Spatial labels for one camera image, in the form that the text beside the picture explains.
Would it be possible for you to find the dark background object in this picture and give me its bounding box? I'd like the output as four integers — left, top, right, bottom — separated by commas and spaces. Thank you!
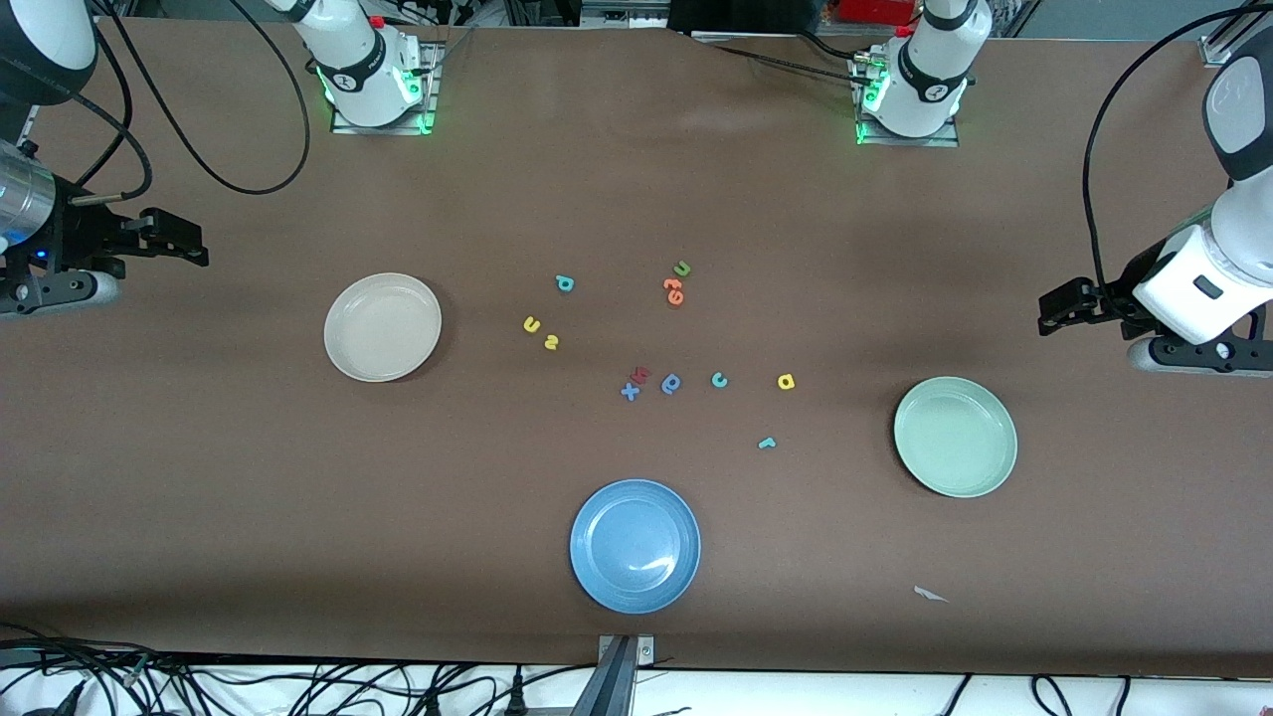
668, 0, 824, 36

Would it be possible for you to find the aluminium frame profile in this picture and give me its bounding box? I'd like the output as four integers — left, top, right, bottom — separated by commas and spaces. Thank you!
1198, 0, 1273, 69

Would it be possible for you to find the blue plate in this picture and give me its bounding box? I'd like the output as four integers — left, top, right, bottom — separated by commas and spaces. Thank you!
569, 478, 702, 616

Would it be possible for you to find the short black right arm cable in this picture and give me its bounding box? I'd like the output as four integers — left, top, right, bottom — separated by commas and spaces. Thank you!
35, 89, 155, 205

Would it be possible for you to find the metal table edge bracket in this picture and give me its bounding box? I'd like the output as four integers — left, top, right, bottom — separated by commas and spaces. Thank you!
572, 634, 657, 716

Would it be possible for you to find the long black right arm cable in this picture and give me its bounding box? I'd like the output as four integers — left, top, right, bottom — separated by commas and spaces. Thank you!
90, 0, 311, 196

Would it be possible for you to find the red background box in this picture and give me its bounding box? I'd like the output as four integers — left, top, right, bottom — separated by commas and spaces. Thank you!
840, 0, 921, 26

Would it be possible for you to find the black table cable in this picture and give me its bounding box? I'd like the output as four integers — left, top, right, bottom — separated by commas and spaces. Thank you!
711, 30, 876, 81

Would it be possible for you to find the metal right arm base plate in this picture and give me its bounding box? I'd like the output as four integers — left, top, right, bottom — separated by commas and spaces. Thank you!
331, 45, 439, 135

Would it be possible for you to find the pale green plate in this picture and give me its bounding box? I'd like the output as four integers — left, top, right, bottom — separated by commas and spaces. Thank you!
892, 376, 1019, 499

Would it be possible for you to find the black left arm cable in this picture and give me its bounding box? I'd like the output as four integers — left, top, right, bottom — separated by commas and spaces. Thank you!
1082, 8, 1273, 294

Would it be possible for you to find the beige brown plate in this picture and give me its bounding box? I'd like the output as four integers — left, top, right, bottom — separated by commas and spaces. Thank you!
323, 272, 444, 384

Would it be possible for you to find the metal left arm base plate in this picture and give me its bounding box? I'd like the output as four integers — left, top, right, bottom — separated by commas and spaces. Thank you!
855, 55, 961, 148

